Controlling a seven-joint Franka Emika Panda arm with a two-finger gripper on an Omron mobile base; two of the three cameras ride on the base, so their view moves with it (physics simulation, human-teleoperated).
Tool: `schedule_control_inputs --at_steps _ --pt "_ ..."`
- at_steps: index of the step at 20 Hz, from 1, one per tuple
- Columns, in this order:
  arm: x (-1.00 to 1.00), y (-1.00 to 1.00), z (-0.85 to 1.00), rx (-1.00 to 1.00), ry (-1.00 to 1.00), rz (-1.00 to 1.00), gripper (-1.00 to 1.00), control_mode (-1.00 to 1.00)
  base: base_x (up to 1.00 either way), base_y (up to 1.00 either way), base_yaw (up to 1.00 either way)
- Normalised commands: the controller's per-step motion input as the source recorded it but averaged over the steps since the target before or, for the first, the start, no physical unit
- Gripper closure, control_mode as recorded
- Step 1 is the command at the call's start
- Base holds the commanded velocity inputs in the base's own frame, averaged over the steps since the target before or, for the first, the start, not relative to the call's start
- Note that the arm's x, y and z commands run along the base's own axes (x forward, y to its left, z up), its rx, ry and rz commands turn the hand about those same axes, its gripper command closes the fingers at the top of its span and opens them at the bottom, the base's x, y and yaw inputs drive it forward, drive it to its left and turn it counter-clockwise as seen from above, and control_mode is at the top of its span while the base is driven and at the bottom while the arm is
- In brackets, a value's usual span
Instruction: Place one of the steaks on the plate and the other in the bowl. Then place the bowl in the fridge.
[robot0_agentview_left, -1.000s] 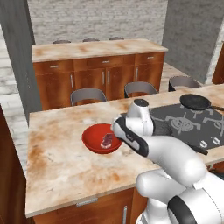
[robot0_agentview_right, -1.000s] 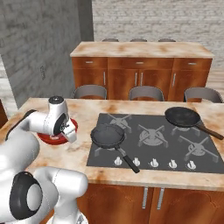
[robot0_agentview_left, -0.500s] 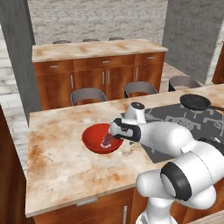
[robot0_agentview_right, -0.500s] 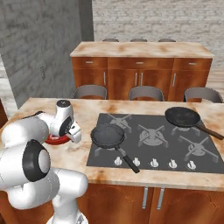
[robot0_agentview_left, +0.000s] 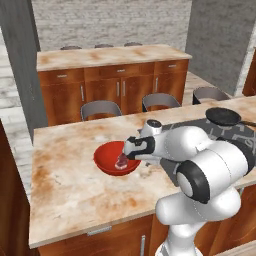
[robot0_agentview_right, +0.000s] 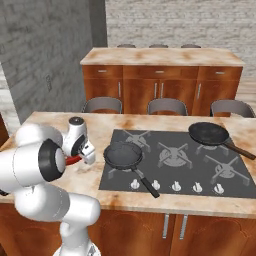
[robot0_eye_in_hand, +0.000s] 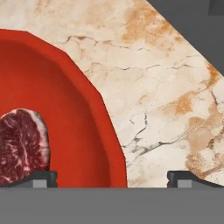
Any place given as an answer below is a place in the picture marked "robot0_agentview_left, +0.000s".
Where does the silver drawer handle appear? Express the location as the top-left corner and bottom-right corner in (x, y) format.
(86, 225), (113, 237)

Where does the wooden cupboard front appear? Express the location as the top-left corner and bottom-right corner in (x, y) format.
(37, 213), (156, 256)

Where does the wooden cupboard under hob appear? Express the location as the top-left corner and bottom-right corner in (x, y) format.
(148, 183), (256, 256)

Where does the silver cupboard door handle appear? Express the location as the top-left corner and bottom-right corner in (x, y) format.
(139, 234), (147, 256)

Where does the dark patterned hob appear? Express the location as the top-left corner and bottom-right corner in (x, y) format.
(159, 117), (256, 188)

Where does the tall wooden cupboard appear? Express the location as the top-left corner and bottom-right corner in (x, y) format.
(242, 46), (256, 98)

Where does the raw pink steak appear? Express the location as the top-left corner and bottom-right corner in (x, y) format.
(114, 152), (131, 171)

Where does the wooden side cupboard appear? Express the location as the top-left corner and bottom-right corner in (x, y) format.
(0, 119), (40, 256)

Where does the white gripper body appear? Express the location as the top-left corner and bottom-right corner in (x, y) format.
(123, 136), (138, 161)

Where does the wooden island cupboard run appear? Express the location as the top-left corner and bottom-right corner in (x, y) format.
(36, 43), (194, 127)

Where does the red bowl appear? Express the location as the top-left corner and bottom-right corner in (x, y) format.
(93, 140), (142, 177)

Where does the black frying pan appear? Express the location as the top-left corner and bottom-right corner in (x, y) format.
(204, 106), (256, 129)

